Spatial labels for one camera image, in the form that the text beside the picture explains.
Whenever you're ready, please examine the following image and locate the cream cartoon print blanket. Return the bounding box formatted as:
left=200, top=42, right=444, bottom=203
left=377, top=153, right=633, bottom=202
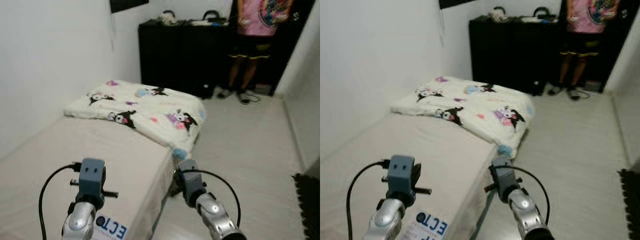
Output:
left=64, top=79, right=208, bottom=160
left=391, top=75, right=536, bottom=160

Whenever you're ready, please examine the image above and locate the mattress with beige sheet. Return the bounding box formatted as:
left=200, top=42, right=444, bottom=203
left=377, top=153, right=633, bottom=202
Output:
left=0, top=114, right=177, bottom=240
left=320, top=111, right=502, bottom=240

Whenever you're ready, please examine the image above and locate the black foam floor mat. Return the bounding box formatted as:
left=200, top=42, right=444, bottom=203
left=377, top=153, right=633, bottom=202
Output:
left=292, top=172, right=321, bottom=240
left=618, top=169, right=640, bottom=240

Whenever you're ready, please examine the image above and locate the white cloth in basket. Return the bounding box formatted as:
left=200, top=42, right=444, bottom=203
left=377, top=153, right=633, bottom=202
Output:
left=158, top=10, right=179, bottom=27
left=488, top=6, right=509, bottom=23

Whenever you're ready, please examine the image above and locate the person in pink shirt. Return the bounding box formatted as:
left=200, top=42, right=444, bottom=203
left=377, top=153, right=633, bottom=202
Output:
left=216, top=0, right=295, bottom=105
left=547, top=0, right=622, bottom=101

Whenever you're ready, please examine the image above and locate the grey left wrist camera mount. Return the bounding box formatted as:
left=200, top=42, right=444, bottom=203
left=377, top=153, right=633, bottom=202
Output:
left=387, top=154, right=416, bottom=196
left=78, top=158, right=107, bottom=198

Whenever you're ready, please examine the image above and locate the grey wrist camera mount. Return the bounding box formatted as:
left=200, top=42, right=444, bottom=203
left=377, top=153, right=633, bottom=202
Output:
left=490, top=156, right=520, bottom=202
left=387, top=154, right=416, bottom=196
left=177, top=159, right=207, bottom=207
left=78, top=158, right=107, bottom=198

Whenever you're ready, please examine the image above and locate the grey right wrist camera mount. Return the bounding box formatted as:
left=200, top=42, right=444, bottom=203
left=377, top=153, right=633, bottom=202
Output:
left=490, top=156, right=520, bottom=202
left=177, top=159, right=207, bottom=207

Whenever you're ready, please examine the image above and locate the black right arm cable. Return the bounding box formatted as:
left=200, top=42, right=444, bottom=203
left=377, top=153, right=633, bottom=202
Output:
left=489, top=164, right=551, bottom=225
left=174, top=168, right=243, bottom=228

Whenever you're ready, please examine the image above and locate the black window frame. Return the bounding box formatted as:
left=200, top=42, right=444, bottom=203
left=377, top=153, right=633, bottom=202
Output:
left=109, top=0, right=150, bottom=14
left=438, top=0, right=478, bottom=10

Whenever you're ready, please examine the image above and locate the black handled basket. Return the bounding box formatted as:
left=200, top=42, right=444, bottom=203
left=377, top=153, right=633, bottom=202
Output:
left=520, top=6, right=559, bottom=24
left=190, top=9, right=232, bottom=27

